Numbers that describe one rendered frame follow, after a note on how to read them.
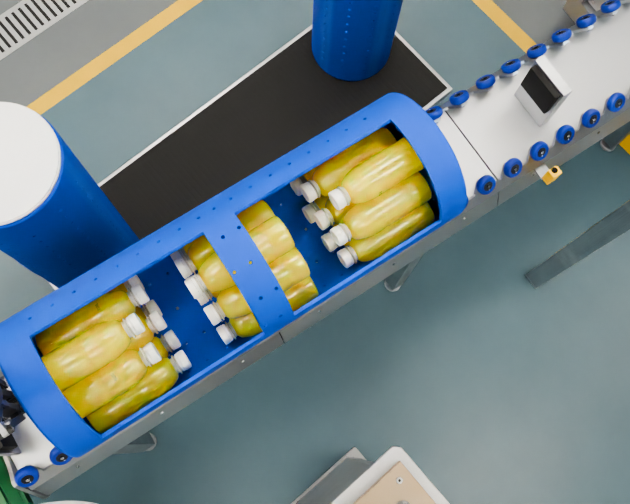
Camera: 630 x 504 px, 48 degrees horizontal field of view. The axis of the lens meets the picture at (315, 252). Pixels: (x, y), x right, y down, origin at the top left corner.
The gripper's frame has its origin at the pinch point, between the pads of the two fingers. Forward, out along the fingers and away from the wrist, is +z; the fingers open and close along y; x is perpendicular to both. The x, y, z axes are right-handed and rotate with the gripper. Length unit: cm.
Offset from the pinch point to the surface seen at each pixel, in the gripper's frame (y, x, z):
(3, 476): 4.6, -16.6, 26.6
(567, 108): 3, 131, 23
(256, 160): -54, 77, 101
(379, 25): -60, 127, 67
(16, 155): -49, 19, 12
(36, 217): -36.1, 16.1, 15.6
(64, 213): -37.4, 20.5, 23.5
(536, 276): 31, 136, 108
